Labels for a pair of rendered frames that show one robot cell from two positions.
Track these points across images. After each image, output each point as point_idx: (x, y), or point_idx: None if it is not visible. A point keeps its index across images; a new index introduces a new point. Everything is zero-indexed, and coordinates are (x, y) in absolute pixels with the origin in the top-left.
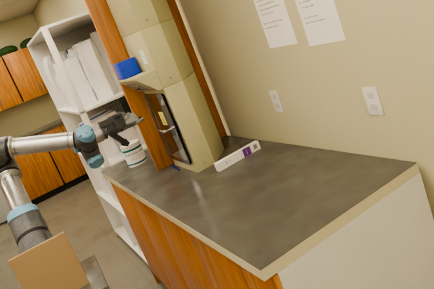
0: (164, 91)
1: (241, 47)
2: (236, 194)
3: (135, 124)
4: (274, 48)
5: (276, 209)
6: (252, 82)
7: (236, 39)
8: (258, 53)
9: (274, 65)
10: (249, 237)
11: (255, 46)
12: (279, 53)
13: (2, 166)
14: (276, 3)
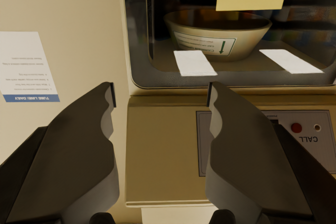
0: (130, 87)
1: (114, 41)
2: None
3: (37, 134)
4: (27, 29)
5: None
6: None
7: (120, 54)
8: (70, 27)
9: (32, 3)
10: None
11: (75, 37)
12: (15, 20)
13: None
14: (11, 81)
